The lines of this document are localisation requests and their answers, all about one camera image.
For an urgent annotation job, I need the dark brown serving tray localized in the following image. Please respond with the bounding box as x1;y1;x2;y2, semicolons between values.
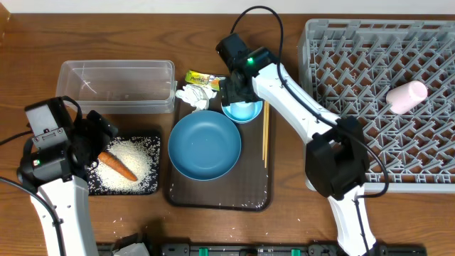
165;91;272;211

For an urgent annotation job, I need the pink plastic cup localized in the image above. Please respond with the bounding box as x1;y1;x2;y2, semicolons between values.
386;80;428;114

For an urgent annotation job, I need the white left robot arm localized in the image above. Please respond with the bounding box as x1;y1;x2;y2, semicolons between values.
17;108;118;255

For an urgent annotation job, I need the wooden chopstick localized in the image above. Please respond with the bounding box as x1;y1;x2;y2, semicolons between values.
264;101;269;168
262;102;267;161

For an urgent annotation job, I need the grey dishwasher rack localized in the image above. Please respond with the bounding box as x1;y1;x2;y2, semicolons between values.
298;19;454;193

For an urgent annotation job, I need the large dark blue plate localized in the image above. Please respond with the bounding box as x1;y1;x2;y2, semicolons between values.
168;110;242;181

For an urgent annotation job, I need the light blue plastic cup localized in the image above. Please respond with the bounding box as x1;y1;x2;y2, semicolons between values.
230;102;255;121

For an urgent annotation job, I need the crumpled white tissue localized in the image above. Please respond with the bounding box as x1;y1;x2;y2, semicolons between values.
176;84;217;112

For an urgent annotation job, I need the small light blue saucer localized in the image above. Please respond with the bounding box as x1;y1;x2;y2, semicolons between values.
222;101;263;124

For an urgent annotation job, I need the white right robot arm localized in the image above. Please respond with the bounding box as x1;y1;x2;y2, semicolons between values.
216;45;377;255

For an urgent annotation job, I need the clear plastic bin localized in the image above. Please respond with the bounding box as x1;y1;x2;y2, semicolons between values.
55;60;177;114

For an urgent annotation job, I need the orange carrot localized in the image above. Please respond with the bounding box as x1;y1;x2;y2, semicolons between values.
98;152;137;181

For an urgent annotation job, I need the yellow snack wrapper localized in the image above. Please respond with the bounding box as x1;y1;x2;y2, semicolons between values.
185;70;226;91

